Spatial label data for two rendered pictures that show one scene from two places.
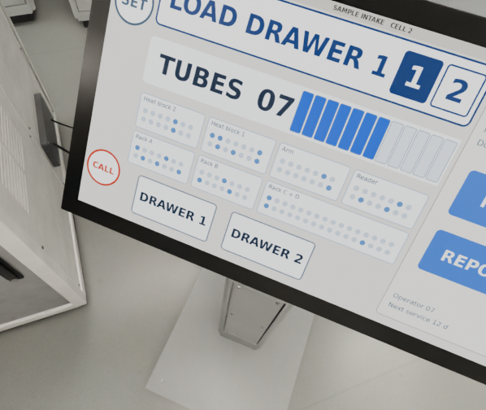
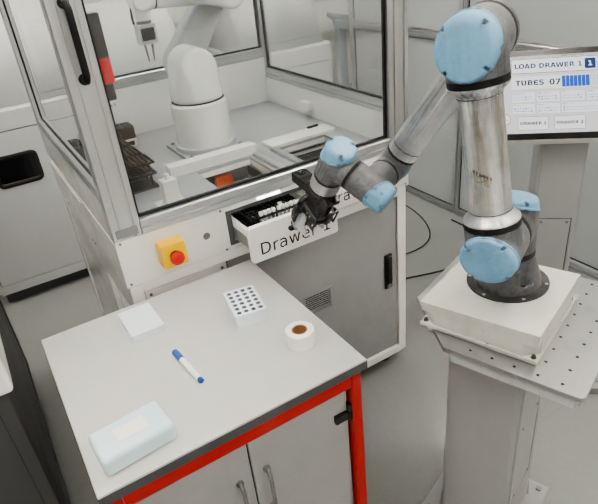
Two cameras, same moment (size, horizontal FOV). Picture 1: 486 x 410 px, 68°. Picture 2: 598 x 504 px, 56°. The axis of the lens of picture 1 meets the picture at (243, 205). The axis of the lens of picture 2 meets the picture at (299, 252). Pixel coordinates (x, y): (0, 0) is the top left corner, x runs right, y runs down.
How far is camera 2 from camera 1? 181 cm
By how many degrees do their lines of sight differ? 29
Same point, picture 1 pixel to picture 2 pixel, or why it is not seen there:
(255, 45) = (543, 69)
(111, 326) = (429, 363)
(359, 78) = (575, 67)
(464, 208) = not seen: outside the picture
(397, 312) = not seen: outside the picture
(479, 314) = not seen: outside the picture
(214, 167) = (543, 105)
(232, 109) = (542, 87)
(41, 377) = (399, 401)
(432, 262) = not seen: outside the picture
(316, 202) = (579, 102)
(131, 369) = not seen: hidden behind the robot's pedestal
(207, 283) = not seen: hidden behind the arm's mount
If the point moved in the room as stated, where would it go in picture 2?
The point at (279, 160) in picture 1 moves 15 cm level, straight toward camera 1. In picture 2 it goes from (563, 95) to (579, 109)
